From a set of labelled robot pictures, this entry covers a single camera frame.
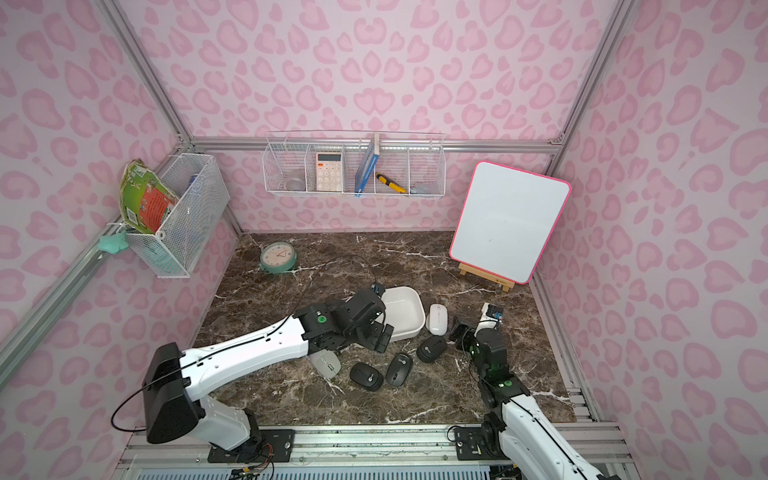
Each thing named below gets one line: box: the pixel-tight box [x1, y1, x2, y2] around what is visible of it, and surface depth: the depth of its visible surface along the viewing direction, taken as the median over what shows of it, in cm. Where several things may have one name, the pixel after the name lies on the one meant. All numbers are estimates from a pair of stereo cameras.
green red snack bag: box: [119, 159, 179, 234], surface depth 74 cm
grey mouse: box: [308, 349, 342, 378], surface depth 86 cm
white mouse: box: [426, 303, 449, 337], surface depth 95 cm
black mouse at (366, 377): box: [349, 362, 385, 392], surface depth 84 cm
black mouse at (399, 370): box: [385, 353, 414, 388], surface depth 86 cm
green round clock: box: [259, 242, 298, 273], surface depth 112 cm
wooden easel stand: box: [458, 263, 515, 292], surface depth 103 cm
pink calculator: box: [316, 152, 343, 191], surface depth 97 cm
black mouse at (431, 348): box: [416, 336, 448, 363], surface depth 89 cm
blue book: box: [354, 133, 380, 198], surface depth 90 cm
